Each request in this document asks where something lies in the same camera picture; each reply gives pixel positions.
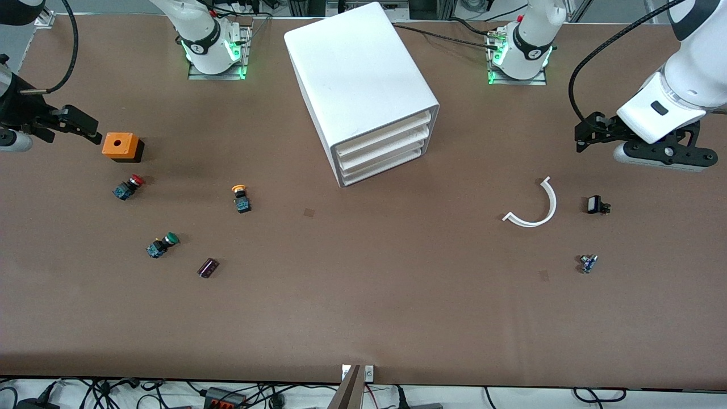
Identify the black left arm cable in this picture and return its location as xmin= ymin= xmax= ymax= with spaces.
xmin=570 ymin=0 xmax=691 ymax=134

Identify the brown wooden post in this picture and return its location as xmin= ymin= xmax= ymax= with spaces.
xmin=327 ymin=364 xmax=367 ymax=409

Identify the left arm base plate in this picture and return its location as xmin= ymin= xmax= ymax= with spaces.
xmin=487 ymin=34 xmax=548 ymax=86

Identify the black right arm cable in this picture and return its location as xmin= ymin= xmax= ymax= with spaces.
xmin=20 ymin=0 xmax=79 ymax=94

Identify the white drawer cabinet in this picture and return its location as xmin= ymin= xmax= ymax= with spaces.
xmin=284 ymin=2 xmax=441 ymax=188

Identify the orange button enclosure box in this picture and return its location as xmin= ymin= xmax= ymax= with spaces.
xmin=102 ymin=132 xmax=145 ymax=164

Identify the thin black cable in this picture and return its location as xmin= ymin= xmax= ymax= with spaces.
xmin=449 ymin=17 xmax=506 ymax=37

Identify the red push button switch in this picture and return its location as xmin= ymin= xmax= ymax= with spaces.
xmin=112 ymin=174 xmax=145 ymax=201

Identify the black plug with cable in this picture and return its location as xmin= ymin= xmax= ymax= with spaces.
xmin=395 ymin=386 xmax=444 ymax=409

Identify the white plastic drawer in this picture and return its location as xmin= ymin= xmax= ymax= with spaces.
xmin=335 ymin=111 xmax=432 ymax=158
xmin=339 ymin=126 xmax=428 ymax=172
xmin=342 ymin=142 xmax=425 ymax=185

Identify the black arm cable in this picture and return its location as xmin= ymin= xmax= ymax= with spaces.
xmin=20 ymin=0 xmax=79 ymax=94
xmin=570 ymin=0 xmax=691 ymax=134

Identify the white curved plastic strip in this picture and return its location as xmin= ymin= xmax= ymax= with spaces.
xmin=502 ymin=176 xmax=558 ymax=228

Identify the black power strip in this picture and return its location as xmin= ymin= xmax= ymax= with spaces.
xmin=204 ymin=386 xmax=248 ymax=409

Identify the black left camera mount bracket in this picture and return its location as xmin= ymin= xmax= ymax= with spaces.
xmin=625 ymin=122 xmax=718 ymax=172

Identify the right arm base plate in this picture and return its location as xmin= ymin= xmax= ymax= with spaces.
xmin=187 ymin=26 xmax=252 ymax=81

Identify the looped black cable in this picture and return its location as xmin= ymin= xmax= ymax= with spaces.
xmin=573 ymin=387 xmax=627 ymax=404

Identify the green push button switch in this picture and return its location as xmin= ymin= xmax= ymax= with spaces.
xmin=146 ymin=232 xmax=180 ymax=260

